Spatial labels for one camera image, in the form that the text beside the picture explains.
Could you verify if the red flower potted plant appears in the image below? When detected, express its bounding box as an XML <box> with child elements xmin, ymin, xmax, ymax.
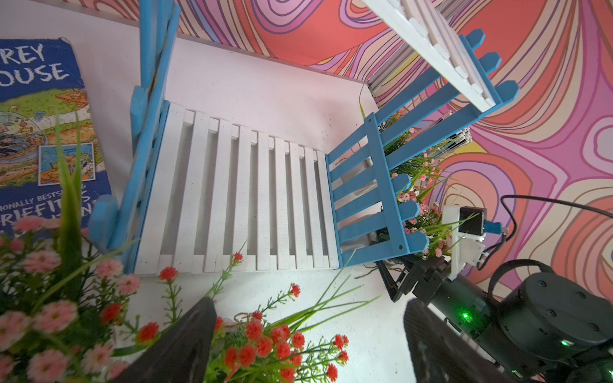
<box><xmin>136</xmin><ymin>238</ymin><xmax>382</xmax><ymax>383</ymax></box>

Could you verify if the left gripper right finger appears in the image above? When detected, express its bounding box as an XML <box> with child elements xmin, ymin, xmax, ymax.
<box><xmin>403</xmin><ymin>299</ymin><xmax>512</xmax><ymax>383</ymax></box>

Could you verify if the pencil holder cup with pencils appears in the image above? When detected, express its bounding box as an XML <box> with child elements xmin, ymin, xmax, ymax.
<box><xmin>427</xmin><ymin>127</ymin><xmax>473</xmax><ymax>158</ymax></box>

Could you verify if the pink flower potted plant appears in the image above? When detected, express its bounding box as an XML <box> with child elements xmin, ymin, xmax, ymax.
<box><xmin>363</xmin><ymin>107</ymin><xmax>456</xmax><ymax>258</ymax></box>
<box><xmin>1</xmin><ymin>141</ymin><xmax>140</xmax><ymax>382</ymax></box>

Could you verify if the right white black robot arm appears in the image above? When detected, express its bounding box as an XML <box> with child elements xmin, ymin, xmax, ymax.
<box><xmin>376</xmin><ymin>255</ymin><xmax>612</xmax><ymax>382</ymax></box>

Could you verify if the blue treehouse book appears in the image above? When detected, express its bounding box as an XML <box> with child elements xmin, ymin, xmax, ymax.
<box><xmin>1</xmin><ymin>38</ymin><xmax>111</xmax><ymax>234</ymax></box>

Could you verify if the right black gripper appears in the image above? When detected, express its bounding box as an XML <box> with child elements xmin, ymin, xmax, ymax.
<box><xmin>375</xmin><ymin>255</ymin><xmax>493</xmax><ymax>335</ymax></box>

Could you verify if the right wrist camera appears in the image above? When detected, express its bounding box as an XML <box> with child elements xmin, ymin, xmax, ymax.
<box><xmin>442</xmin><ymin>205</ymin><xmax>504</xmax><ymax>281</ymax></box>

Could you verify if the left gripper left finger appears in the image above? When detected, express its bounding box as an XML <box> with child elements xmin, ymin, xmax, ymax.
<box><xmin>112</xmin><ymin>297</ymin><xmax>217</xmax><ymax>382</ymax></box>

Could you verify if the blue white wooden rack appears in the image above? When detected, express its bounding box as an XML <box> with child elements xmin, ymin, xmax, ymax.
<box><xmin>89</xmin><ymin>1</ymin><xmax>520</xmax><ymax>274</ymax></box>

